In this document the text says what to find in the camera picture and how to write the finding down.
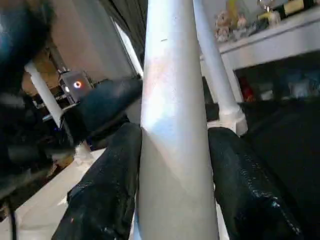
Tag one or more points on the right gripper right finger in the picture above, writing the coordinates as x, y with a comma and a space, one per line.
250, 200

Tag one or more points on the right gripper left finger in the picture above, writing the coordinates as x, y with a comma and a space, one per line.
105, 195

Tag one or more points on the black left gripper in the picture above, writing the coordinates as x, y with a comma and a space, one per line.
30, 135

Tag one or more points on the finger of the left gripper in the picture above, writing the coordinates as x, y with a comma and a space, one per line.
105, 102

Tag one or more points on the white plastic table top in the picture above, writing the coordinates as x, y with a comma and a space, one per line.
45, 200

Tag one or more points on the grey box with red light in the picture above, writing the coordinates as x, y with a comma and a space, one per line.
76, 85

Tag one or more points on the grey window curtain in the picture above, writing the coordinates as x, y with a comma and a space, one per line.
130, 25

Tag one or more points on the red bottle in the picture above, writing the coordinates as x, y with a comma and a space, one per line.
245, 90

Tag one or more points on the small pale figurine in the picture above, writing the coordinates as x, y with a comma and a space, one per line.
222, 25

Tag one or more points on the white cabinet with glass doors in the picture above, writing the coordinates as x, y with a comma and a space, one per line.
270, 45

